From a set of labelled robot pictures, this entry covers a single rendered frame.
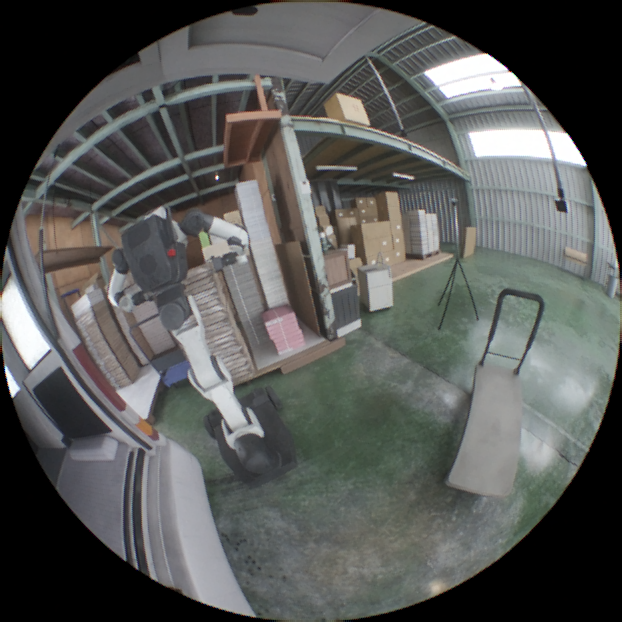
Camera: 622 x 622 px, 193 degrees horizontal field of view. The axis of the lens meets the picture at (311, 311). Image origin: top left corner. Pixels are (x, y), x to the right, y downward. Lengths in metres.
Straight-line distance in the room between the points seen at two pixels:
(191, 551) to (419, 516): 0.95
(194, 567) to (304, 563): 0.55
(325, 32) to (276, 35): 0.12
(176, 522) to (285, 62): 1.44
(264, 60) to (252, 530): 1.87
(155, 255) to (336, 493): 1.39
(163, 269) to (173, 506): 0.91
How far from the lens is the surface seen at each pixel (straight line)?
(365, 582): 1.20
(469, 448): 1.09
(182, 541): 0.82
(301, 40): 0.71
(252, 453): 0.93
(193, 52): 0.73
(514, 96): 9.08
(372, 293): 2.25
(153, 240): 0.84
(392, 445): 1.21
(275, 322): 1.63
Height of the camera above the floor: 1.12
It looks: 24 degrees down
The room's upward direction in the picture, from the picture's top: 13 degrees counter-clockwise
